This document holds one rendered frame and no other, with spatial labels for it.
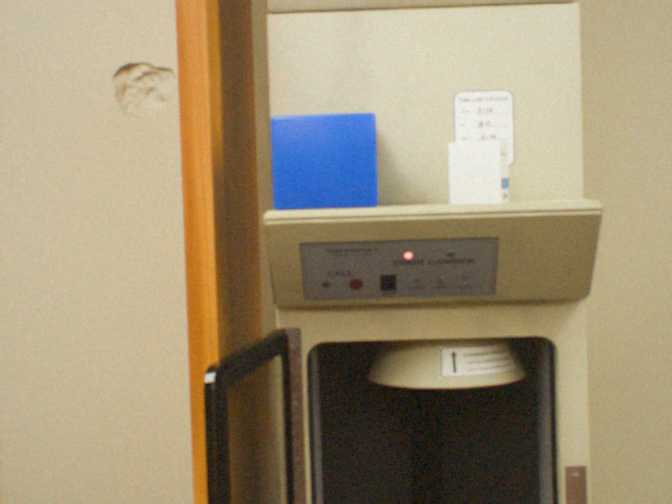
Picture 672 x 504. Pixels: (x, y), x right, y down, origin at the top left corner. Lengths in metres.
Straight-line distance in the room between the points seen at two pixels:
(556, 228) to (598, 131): 0.56
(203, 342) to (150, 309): 0.54
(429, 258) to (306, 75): 0.23
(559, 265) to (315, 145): 0.27
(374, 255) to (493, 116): 0.20
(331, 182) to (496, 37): 0.25
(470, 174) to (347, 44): 0.20
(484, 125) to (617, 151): 0.48
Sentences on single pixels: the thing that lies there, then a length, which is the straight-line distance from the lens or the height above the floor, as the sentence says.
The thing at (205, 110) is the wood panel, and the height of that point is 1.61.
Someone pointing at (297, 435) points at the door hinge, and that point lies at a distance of 1.37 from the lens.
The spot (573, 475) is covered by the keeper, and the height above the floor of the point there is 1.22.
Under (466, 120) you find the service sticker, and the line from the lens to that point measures 1.35.
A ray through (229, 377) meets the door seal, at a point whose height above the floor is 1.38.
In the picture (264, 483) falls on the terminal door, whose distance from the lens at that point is 1.24.
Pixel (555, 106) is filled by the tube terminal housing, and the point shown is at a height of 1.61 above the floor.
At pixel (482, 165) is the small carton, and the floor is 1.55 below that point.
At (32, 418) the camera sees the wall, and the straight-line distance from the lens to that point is 1.87.
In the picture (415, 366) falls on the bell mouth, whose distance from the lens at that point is 1.39.
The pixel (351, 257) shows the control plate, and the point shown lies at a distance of 1.27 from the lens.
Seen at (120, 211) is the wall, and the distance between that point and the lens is 1.81.
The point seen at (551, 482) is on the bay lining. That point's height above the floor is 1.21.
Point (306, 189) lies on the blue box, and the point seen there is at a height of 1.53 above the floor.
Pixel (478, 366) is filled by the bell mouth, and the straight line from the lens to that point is 1.39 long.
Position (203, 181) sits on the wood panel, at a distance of 1.27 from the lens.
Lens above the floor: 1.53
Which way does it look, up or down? 3 degrees down
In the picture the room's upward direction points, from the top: 2 degrees counter-clockwise
